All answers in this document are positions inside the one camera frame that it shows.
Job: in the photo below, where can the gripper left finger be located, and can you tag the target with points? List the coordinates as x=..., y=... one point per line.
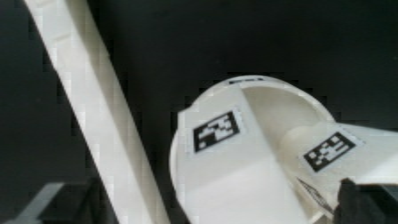
x=70, y=203

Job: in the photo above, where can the white U-shaped fence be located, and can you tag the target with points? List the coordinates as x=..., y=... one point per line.
x=81, y=60

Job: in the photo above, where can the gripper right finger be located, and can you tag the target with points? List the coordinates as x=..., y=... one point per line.
x=367, y=203

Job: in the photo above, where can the white stool leg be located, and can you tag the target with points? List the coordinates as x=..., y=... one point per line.
x=232, y=186
x=332, y=152

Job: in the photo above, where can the white round stool seat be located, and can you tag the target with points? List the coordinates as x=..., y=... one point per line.
x=285, y=108

